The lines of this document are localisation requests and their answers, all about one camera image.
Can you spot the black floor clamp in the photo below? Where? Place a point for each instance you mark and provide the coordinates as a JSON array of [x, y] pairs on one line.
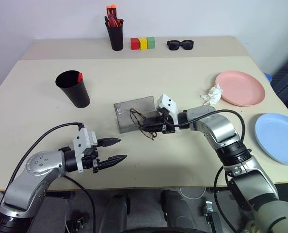
[[210, 213]]

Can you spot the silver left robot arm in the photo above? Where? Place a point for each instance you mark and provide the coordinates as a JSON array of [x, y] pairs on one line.
[[37, 167]]

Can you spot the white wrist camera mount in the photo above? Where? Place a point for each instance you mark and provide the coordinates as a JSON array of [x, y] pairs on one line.
[[167, 102], [82, 138]]

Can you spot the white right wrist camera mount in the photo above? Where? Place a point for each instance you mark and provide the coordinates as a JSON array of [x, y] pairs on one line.
[[167, 102]]

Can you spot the green wooden block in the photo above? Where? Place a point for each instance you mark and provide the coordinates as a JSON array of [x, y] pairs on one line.
[[151, 42]]

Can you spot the red wooden block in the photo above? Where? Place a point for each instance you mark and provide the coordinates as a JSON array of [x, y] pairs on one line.
[[134, 44]]

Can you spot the blue plate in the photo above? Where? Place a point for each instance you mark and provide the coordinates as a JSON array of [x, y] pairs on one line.
[[277, 136]]

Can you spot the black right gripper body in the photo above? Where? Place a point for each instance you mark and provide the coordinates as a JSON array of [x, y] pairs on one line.
[[167, 123]]

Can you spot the grey glasses case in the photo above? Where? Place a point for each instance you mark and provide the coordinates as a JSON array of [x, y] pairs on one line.
[[127, 106]]

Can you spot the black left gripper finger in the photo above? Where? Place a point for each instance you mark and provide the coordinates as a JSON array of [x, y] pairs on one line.
[[113, 160], [110, 141]]

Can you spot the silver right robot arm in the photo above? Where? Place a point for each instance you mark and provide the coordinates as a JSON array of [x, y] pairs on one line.
[[221, 131]]

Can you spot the dark rounded shape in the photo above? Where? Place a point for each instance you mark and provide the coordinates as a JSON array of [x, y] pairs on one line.
[[116, 213], [176, 208]]

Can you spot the black tool holder cup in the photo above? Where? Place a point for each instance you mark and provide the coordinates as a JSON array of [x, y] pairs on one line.
[[115, 37]]

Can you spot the pink plate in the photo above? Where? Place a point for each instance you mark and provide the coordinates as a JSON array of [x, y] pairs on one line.
[[241, 87]]

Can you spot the black plastic cup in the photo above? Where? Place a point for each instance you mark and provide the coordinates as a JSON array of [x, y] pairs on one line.
[[76, 94]]

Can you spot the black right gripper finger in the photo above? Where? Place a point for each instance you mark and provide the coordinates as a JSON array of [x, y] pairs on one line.
[[152, 128], [153, 120]]

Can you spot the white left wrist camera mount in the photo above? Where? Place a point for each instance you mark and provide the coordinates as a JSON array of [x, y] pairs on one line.
[[82, 138]]

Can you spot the crumpled white tissue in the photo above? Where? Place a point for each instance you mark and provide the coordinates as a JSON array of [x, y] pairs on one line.
[[213, 95]]

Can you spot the small blue object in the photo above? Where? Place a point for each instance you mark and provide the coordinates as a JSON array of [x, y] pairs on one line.
[[268, 77]]

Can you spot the black sunglasses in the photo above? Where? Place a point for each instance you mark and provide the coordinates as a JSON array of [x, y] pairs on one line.
[[174, 45]]

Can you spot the tortoiseshell eyeglasses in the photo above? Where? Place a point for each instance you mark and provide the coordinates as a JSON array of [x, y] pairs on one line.
[[134, 116]]

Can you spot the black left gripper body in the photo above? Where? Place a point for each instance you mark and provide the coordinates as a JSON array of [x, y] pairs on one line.
[[90, 157]]

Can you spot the yellow wooden block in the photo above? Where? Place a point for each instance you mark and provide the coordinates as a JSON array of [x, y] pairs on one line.
[[143, 43]]

